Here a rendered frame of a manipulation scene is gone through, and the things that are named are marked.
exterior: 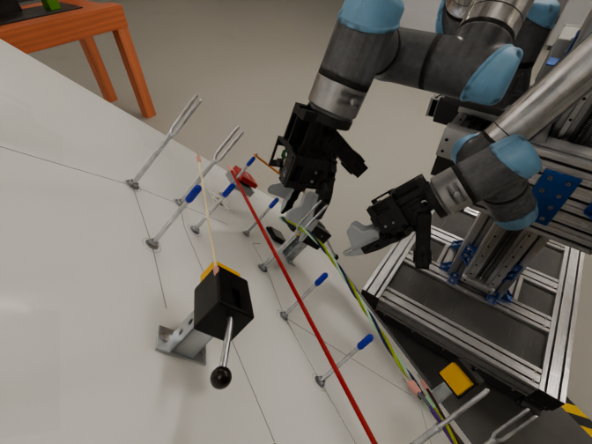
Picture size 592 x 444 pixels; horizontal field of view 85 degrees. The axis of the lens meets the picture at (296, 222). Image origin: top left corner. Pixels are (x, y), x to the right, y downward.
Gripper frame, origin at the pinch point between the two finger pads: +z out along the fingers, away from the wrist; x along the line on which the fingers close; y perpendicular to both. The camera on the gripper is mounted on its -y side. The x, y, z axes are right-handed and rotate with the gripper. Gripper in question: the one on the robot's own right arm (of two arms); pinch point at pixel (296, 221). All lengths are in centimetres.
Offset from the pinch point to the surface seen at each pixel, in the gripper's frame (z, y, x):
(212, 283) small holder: -10.3, 22.7, 23.3
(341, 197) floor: 62, -122, -122
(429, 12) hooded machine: -93, -294, -310
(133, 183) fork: -5.4, 26.8, 1.1
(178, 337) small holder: -5.1, 24.6, 24.2
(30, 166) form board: -9.2, 36.1, 6.2
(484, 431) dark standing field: 80, -109, 30
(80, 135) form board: -7.6, 32.8, -6.2
